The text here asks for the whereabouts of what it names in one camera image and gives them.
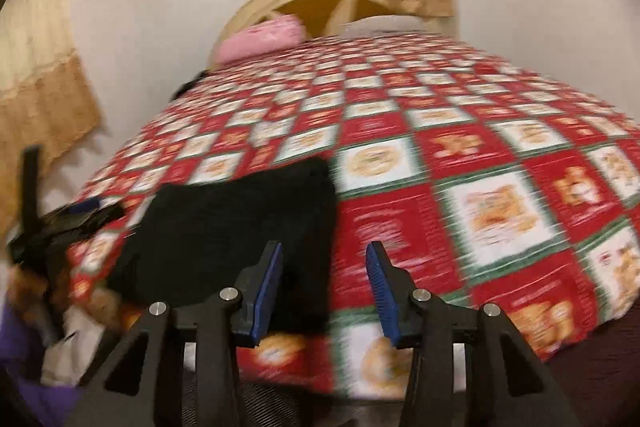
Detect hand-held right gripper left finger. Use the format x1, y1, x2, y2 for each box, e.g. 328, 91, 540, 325
65, 241, 286, 427

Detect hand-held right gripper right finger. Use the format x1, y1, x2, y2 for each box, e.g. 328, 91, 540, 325
365, 241, 581, 427

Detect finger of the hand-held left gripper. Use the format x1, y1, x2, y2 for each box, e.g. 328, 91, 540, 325
62, 198, 126, 238

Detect black pants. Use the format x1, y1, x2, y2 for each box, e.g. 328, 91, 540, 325
107, 157, 338, 338

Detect purple cloth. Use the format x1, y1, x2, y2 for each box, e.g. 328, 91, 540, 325
0, 302, 88, 427

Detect black object beside bed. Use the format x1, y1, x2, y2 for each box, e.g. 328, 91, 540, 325
170, 69, 211, 102

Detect red printed bedspread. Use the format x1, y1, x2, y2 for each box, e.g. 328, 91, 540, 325
65, 32, 640, 400

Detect pink pillow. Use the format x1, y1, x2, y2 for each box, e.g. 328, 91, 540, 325
215, 16, 306, 64

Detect striped pillow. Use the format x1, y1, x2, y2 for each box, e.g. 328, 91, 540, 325
340, 14, 426, 38

